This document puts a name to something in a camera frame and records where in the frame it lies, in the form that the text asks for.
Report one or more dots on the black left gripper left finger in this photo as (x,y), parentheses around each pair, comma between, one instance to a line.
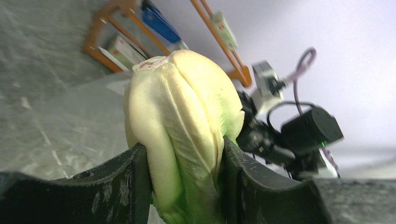
(117,191)

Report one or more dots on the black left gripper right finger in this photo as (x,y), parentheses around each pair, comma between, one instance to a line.
(255,194)

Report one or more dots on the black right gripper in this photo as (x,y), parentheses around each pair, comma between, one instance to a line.
(257,138)

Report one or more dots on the green napa cabbage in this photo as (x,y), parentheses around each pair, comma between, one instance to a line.
(181,107)

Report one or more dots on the clear zip bag orange zipper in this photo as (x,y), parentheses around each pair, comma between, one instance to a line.
(60,135)

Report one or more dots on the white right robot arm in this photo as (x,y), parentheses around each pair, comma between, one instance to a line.
(299,147)

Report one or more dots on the orange wooden rack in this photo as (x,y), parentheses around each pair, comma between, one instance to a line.
(101,20)

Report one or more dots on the white box on rack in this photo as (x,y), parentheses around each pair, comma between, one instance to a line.
(224,31)

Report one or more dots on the white red eraser box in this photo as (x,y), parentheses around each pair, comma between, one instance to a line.
(123,52)

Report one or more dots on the blue stapler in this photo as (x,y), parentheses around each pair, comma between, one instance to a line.
(154,19)

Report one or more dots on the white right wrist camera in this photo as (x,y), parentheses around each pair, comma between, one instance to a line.
(265,79)

